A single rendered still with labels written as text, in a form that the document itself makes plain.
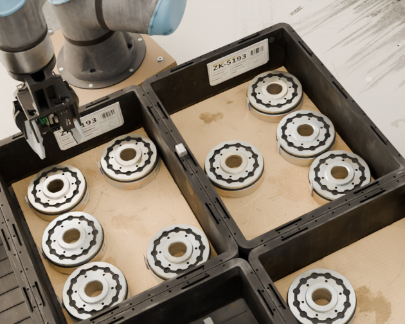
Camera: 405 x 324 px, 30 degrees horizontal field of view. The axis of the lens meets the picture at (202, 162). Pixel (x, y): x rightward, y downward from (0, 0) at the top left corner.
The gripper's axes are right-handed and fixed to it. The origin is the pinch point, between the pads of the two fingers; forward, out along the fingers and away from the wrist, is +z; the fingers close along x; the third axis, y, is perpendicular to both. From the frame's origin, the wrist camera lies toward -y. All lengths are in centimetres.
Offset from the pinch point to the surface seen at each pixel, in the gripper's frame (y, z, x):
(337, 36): -20, 24, 68
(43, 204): 1.8, 10.9, -6.1
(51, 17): -149, 90, 27
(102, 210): 6.1, 13.7, 2.6
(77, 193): 2.7, 10.8, -0.1
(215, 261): 30.6, 4.2, 12.8
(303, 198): 21.7, 13.3, 33.4
